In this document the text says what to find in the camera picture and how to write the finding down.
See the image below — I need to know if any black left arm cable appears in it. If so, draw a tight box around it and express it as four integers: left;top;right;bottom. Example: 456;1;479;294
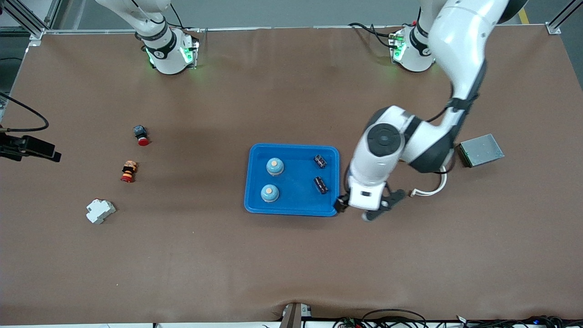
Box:
426;98;456;123

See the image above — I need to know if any blue plastic tray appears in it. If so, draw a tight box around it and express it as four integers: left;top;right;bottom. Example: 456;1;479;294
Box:
244;143;341;217

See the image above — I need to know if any red yellow push button switch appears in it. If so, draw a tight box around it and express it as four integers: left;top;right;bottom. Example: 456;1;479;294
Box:
120;160;138;183

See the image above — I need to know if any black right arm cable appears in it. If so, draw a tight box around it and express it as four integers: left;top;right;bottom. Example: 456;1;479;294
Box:
0;91;50;133

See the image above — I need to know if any black table edge cable bundle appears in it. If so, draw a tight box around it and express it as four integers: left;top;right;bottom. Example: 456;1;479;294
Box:
332;309;583;328

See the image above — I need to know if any white circuit breaker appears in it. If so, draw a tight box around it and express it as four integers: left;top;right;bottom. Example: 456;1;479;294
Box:
86;199;117;225

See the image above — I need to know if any grey metal power supply box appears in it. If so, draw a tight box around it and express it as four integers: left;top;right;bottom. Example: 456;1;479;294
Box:
456;133;506;168

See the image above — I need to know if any red emergency stop button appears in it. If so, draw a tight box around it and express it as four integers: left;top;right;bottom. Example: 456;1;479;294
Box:
133;125;151;147

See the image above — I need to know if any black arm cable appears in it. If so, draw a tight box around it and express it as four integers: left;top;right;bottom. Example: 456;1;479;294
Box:
426;98;456;123
0;91;50;133

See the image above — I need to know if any aluminium frame post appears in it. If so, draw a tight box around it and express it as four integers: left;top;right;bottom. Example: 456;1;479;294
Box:
0;0;63;46
547;0;583;35

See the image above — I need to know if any white curved plastic strip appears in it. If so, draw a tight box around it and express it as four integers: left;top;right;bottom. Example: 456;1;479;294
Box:
411;166;448;197

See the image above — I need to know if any aluminium table edge rail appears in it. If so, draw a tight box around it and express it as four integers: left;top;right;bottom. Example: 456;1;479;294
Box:
43;25;561;35

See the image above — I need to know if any metal table edge bracket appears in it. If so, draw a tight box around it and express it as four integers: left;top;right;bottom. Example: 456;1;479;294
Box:
279;302;314;328

